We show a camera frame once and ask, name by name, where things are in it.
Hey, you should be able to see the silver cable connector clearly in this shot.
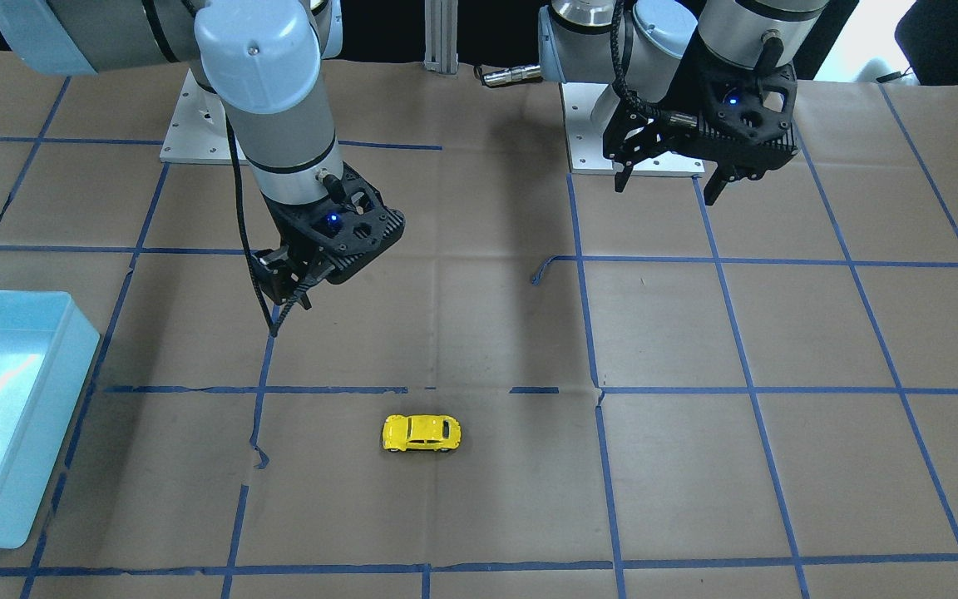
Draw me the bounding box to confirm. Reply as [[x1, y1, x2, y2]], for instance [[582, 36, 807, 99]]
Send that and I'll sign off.
[[474, 64, 542, 90]]

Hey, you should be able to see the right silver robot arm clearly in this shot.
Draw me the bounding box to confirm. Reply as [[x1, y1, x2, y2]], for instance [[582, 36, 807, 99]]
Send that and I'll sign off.
[[0, 1, 404, 336]]

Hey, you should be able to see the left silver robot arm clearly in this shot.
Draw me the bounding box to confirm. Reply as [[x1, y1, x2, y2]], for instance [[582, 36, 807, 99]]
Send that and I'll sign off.
[[537, 1, 827, 205]]

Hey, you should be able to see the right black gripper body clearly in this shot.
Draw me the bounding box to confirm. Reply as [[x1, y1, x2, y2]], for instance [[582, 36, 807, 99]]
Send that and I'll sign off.
[[264, 163, 404, 285]]

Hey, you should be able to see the aluminium frame post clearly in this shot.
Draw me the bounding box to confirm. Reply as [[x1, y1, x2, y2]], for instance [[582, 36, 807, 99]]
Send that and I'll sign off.
[[422, 0, 459, 78]]

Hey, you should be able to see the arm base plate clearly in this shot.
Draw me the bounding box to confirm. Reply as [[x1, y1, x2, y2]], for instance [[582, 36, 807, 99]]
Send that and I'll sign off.
[[560, 83, 705, 178], [159, 72, 230, 166]]

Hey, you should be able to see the light blue plastic bin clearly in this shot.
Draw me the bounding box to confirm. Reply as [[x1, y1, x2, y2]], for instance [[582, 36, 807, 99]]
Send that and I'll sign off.
[[0, 290, 100, 549]]

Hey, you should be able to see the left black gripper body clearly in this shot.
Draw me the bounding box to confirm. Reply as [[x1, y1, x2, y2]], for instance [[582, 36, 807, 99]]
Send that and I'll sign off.
[[604, 33, 799, 181]]

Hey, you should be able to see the yellow beetle toy car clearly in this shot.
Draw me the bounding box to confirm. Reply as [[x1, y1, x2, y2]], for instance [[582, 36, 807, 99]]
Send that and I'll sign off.
[[381, 414, 462, 453]]

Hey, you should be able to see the brown paper table cover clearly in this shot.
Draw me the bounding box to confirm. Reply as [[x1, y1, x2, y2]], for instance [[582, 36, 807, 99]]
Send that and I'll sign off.
[[0, 53, 958, 598]]

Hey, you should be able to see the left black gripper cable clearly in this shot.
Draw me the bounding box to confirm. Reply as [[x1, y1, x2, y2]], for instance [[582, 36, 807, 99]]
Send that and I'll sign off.
[[608, 0, 783, 126]]

